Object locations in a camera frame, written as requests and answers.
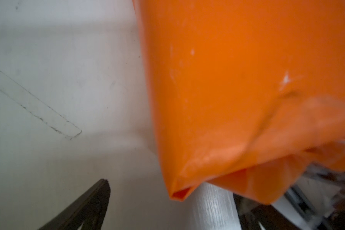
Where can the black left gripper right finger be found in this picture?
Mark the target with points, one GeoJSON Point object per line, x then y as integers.
{"type": "Point", "coordinates": [255, 216]}

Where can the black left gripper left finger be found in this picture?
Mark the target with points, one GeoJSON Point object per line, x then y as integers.
{"type": "Point", "coordinates": [85, 213]}

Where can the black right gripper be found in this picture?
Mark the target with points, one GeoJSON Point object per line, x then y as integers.
{"type": "Point", "coordinates": [319, 198]}

